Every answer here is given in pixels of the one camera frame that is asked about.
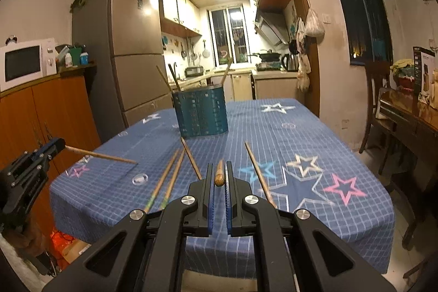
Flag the kitchen window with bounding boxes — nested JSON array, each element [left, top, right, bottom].
[[208, 6, 249, 68]]

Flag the black wok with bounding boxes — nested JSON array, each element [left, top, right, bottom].
[[253, 51, 282, 62]]

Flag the teal perforated utensil holder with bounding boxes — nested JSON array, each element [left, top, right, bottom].
[[172, 84, 229, 138]]

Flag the steel electric kettle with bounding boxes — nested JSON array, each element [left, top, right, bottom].
[[281, 53, 298, 72]]

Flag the steel range hood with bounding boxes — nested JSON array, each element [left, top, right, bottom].
[[254, 12, 290, 45]]

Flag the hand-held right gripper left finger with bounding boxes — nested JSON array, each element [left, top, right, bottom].
[[43, 163, 215, 292]]

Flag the beige kitchen base cabinets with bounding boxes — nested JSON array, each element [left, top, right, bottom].
[[171, 70, 300, 101]]

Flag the white microwave oven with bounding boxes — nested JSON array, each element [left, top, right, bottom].
[[0, 38, 58, 92]]

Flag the dark wooden chair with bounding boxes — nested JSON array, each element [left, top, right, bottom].
[[359, 61, 394, 173]]

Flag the beige hanging bag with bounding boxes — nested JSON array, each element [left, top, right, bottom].
[[297, 54, 312, 92]]

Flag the dark room window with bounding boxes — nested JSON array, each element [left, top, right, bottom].
[[333, 0, 392, 66]]

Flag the white hanging cloth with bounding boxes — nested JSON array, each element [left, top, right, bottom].
[[296, 18, 307, 53]]

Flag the blue star printed tablecloth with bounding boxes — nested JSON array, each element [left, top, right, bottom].
[[50, 99, 396, 279]]

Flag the orange wooden cabinet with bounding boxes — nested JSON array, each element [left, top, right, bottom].
[[0, 64, 103, 231]]

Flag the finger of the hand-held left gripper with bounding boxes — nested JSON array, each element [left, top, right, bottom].
[[0, 138, 66, 185]]

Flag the grey refrigerator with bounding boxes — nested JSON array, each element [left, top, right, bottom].
[[71, 0, 173, 142]]

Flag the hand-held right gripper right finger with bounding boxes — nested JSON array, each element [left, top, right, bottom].
[[226, 161, 397, 292]]

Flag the person's left hand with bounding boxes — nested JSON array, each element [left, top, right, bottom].
[[0, 226, 47, 256]]

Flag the brown wooden side table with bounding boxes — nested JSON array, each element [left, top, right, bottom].
[[373, 90, 438, 251]]

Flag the black product box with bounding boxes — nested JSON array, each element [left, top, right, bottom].
[[412, 46, 437, 96]]

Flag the wooden chopstick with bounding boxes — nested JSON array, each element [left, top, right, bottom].
[[214, 160, 224, 188], [168, 63, 182, 92], [244, 141, 278, 210], [180, 137, 203, 181], [160, 149, 187, 210], [64, 145, 138, 164], [220, 59, 233, 86], [144, 148, 182, 213], [156, 65, 174, 93]]

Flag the green plastic container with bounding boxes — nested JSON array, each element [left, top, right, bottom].
[[68, 46, 83, 66]]

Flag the white hanging plastic bag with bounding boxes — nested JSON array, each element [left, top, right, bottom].
[[304, 8, 325, 37]]

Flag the beige wall cabinets brown underside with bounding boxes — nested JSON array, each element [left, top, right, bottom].
[[161, 0, 202, 37]]

